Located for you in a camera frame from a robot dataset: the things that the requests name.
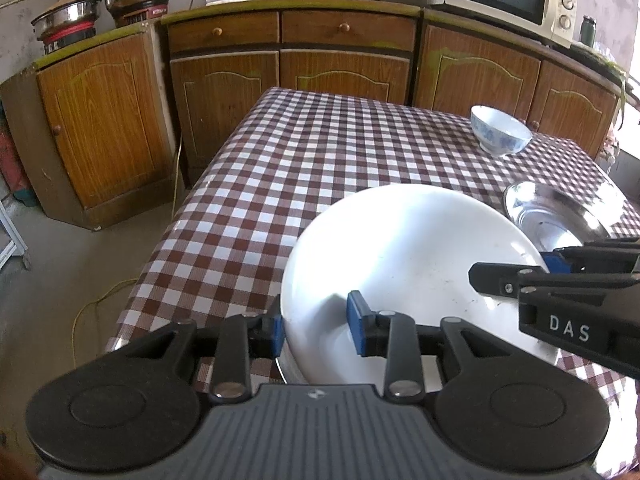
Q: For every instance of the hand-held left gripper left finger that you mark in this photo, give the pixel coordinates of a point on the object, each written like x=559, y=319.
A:
x=277, y=335

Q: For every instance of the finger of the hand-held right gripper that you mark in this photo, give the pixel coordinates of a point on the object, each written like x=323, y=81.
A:
x=492, y=280
x=600, y=257

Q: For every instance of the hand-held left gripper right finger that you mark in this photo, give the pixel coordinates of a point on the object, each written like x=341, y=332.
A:
x=357, y=325

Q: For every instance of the stainless steel bowl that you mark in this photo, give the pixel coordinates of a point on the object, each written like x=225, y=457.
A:
x=289, y=367

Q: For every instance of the stainless steel plate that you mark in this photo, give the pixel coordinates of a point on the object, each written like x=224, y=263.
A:
x=550, y=210

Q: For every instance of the white bowl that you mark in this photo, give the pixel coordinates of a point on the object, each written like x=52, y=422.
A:
x=415, y=250

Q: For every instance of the blue patterned bowl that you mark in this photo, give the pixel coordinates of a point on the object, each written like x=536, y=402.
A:
x=500, y=132

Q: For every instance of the pink plastic bags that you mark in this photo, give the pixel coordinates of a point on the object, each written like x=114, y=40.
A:
x=609, y=147

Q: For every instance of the glass paned door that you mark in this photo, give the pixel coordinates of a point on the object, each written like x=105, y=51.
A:
x=634, y=105

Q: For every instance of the brown checkered tablecloth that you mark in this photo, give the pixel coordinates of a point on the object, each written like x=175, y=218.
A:
x=300, y=160

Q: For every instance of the green onion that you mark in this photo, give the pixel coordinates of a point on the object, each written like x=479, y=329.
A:
x=612, y=66

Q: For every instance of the black flat cooktop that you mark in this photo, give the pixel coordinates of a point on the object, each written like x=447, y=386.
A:
x=595, y=60

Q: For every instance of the green thermos bottle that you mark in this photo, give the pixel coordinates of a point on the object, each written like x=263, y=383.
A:
x=587, y=30

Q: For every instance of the wooden cabinet with drawers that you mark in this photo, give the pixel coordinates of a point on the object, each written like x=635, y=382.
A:
x=225, y=90

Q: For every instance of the single-door wooden cabinet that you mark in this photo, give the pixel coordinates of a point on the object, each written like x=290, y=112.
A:
x=100, y=120

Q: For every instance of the teal basin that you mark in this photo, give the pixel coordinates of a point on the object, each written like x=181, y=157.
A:
x=25, y=197

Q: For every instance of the red container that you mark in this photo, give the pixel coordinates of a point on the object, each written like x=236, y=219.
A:
x=7, y=155

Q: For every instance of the red black induction cooker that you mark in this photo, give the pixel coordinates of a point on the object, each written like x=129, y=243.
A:
x=140, y=14
x=65, y=40

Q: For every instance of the steel pot with lid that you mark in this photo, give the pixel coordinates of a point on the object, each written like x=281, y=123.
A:
x=65, y=15

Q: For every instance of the white metal frame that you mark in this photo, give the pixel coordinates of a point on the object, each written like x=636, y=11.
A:
x=20, y=245

